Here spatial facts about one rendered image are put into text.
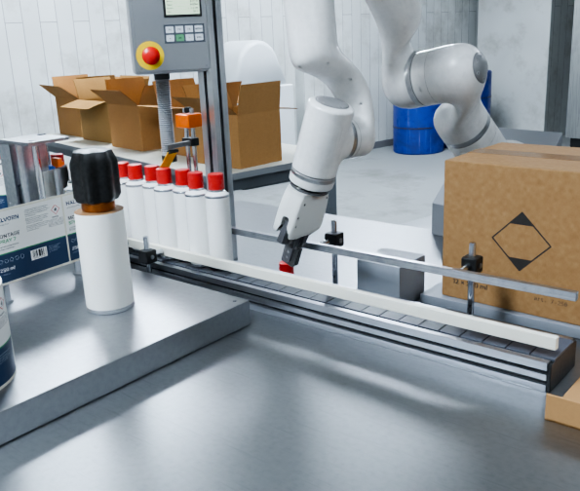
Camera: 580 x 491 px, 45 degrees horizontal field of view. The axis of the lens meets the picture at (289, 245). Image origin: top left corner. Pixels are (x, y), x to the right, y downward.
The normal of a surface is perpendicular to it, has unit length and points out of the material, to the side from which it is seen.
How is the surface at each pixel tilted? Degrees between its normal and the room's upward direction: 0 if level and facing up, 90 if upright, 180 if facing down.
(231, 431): 0
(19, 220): 90
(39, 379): 0
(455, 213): 90
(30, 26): 90
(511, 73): 90
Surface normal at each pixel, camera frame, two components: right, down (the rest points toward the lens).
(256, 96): 0.72, 0.32
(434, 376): -0.04, -0.96
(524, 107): -0.77, 0.22
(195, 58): 0.27, 0.27
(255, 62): 0.59, 0.21
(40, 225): 0.81, 0.14
